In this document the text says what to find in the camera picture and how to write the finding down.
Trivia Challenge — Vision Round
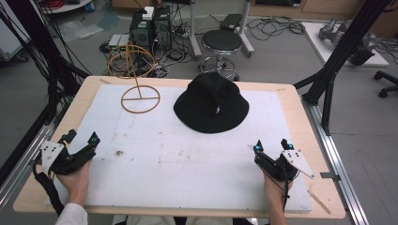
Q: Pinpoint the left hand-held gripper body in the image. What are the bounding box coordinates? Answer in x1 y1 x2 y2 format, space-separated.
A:
39 140 96 176

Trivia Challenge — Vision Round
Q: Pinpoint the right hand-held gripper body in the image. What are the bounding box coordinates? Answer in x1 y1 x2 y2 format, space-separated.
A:
253 148 315 183

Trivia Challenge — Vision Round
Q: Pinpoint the wooden wire hat stand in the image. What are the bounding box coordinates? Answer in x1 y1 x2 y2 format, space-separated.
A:
106 43 161 114

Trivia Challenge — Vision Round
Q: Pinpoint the black bucket hat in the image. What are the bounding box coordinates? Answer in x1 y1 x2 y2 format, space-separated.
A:
173 71 251 134

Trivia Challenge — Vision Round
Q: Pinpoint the person's right hand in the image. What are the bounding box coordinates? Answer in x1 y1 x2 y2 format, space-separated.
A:
263 173 296 204

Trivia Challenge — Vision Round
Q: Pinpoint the person's left hand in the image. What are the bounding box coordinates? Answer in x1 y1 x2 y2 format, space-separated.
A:
57 159 93 206

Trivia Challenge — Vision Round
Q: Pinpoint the flat wooden stick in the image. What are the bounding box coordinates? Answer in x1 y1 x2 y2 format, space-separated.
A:
306 188 332 216

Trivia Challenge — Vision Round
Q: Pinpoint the white foam mat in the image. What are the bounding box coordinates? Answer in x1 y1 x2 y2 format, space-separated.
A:
45 83 314 214

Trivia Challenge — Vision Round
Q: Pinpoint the small silver box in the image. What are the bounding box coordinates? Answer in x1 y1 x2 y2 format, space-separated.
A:
118 34 131 53
108 34 122 52

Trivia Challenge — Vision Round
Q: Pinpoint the clear plastic sheet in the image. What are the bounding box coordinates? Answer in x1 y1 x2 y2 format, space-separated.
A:
57 18 105 41

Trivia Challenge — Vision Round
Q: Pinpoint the white floor platform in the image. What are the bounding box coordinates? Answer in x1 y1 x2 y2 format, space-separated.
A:
301 21 390 68

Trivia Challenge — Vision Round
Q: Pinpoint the black round stool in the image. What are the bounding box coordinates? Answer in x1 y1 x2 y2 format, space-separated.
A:
198 29 244 81

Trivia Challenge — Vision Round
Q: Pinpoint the white metal stand leg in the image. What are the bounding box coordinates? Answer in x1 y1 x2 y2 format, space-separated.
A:
237 0 256 59
187 0 203 59

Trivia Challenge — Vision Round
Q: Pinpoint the black computer tower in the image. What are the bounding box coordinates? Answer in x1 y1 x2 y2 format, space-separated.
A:
129 10 156 50
152 5 174 52

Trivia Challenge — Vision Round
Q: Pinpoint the black office chair base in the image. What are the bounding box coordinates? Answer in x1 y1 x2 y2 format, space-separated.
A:
373 69 398 99

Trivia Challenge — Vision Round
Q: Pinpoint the grey robot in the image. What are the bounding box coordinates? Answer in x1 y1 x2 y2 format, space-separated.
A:
318 16 377 67

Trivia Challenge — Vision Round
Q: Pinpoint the flat black box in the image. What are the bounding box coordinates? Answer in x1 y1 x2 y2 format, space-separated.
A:
219 13 244 33

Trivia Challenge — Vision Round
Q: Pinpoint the white round table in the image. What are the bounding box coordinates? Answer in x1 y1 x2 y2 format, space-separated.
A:
39 0 96 15

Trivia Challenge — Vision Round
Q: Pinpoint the white box device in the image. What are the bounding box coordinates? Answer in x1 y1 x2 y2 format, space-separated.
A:
142 6 155 22

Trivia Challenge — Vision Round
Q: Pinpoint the aluminium rail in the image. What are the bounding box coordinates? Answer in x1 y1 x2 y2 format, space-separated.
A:
300 95 371 225
0 121 56 214

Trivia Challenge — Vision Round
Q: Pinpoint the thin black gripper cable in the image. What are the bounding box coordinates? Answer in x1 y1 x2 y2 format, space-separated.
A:
281 168 291 212

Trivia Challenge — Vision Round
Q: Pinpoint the dark metal bracket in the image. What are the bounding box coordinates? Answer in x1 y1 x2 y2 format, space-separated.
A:
319 171 343 183

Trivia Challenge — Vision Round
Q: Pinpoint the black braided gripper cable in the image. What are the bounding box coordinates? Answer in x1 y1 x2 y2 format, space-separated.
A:
32 156 66 217

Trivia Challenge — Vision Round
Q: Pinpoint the black metal frame post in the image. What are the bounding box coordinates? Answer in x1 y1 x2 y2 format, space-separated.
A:
0 0 92 124
293 0 392 137

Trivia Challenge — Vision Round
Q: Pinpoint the tangle of computer cables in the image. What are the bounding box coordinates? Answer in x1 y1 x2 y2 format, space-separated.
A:
99 39 195 79

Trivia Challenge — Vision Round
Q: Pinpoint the tangle of black floor cables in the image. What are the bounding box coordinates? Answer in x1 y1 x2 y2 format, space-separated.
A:
246 15 306 42

